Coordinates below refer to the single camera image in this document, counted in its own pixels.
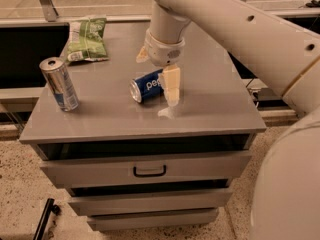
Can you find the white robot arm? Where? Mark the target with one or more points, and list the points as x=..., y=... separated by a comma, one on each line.
x=285, y=57

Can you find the grey drawer cabinet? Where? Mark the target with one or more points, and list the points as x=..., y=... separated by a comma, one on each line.
x=215, y=112

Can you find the silver energy drink can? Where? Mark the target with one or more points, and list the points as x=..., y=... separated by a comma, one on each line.
x=57, y=76

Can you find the grey middle drawer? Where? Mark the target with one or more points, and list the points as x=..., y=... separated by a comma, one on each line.
x=150, y=202

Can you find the black bar bottom left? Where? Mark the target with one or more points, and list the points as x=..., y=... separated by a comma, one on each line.
x=50, y=208

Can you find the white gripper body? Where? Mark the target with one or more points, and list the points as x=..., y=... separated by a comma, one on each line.
x=164, y=53

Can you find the blue pepsi can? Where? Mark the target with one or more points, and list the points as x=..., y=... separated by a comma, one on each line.
x=146, y=87

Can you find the grey drawer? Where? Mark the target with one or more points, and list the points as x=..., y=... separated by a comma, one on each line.
x=152, y=219
x=150, y=202
x=116, y=171

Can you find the green chip bag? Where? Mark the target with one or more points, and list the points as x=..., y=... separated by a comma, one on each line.
x=86, y=40

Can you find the grey bottom drawer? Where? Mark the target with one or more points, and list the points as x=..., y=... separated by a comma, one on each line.
x=152, y=219

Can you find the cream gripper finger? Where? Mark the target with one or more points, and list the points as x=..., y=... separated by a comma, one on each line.
x=170, y=82
x=142, y=56

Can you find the grey top drawer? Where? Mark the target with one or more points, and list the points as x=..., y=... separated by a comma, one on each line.
x=116, y=171

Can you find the black drawer handle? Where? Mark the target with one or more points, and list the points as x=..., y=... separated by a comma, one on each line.
x=149, y=172

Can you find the left metal window bracket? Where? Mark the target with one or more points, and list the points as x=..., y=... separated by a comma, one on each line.
x=49, y=11

